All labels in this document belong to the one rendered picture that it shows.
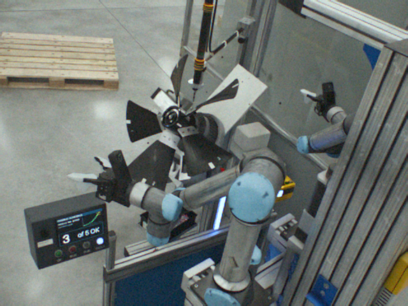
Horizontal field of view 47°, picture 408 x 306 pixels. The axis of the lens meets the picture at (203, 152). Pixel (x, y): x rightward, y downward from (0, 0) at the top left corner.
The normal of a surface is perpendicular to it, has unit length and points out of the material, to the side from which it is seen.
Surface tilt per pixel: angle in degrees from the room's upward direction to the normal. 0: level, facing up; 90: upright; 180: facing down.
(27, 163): 0
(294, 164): 90
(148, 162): 51
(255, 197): 84
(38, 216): 15
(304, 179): 90
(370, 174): 90
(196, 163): 23
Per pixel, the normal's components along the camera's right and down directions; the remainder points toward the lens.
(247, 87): -0.55, -0.36
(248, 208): -0.37, 0.37
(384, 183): -0.75, 0.29
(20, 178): 0.15, -0.80
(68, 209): 0.01, -0.92
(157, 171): 0.04, -0.12
